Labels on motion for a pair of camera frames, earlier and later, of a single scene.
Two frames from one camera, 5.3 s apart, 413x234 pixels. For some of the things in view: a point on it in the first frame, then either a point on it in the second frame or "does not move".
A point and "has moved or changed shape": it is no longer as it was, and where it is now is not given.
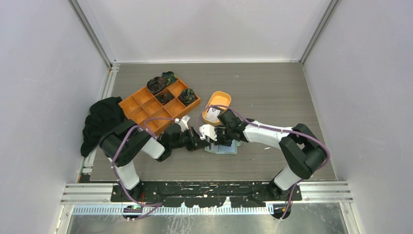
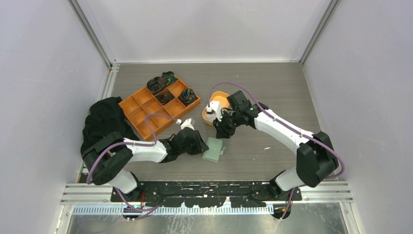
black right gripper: (218, 142) → (222, 131)
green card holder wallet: (232, 149) has moved or changed shape
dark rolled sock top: (170, 76) does not move
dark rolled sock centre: (165, 96) does not move
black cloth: (105, 113) does not move
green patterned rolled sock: (188, 96) does not move
